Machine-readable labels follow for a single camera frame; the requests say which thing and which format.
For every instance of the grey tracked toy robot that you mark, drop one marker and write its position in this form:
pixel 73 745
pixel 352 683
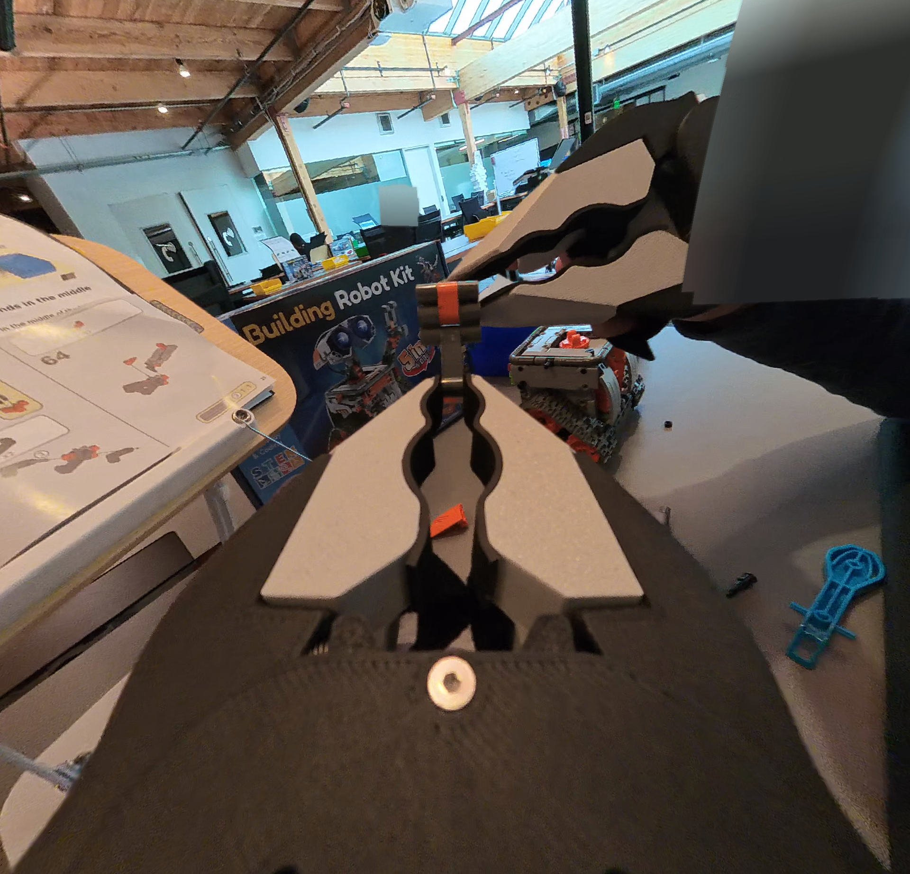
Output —
pixel 569 383

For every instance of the orange wedge brick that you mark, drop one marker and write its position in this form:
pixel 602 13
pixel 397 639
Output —
pixel 449 520

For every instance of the black ceiling pole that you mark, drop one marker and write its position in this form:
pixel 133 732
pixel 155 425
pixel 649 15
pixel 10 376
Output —
pixel 581 49

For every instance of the blue plastic brick tool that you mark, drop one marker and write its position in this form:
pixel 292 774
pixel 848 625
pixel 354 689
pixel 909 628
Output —
pixel 849 568

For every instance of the dark blue robot kit box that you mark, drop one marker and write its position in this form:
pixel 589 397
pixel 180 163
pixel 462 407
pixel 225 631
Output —
pixel 320 362

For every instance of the long wooden workbench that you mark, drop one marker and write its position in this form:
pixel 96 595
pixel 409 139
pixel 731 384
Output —
pixel 462 245

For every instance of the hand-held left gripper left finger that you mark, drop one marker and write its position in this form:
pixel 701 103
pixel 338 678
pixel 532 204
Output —
pixel 348 525

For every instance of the grey orange brick assembly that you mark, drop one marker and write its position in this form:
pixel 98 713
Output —
pixel 451 362

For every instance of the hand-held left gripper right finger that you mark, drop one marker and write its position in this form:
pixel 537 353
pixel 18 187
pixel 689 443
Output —
pixel 561 533

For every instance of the blue plastic bin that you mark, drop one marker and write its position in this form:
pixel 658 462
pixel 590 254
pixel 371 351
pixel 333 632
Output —
pixel 490 355

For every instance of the white instruction booklet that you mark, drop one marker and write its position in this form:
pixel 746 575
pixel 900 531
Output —
pixel 106 390

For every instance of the yellow storage bin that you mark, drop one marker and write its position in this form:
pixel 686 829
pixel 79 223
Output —
pixel 487 229

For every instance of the whiteboard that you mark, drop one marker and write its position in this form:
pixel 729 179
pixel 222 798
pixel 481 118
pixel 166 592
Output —
pixel 517 166

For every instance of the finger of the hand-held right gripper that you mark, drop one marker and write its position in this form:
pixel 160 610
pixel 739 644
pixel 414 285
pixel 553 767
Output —
pixel 569 191
pixel 625 277

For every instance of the person's right forearm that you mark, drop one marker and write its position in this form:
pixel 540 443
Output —
pixel 817 355

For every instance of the black wall sign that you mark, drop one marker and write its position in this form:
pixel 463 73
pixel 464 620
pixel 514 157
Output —
pixel 227 233
pixel 167 248

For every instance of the black connector pin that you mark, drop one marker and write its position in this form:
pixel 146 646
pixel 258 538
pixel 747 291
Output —
pixel 739 585

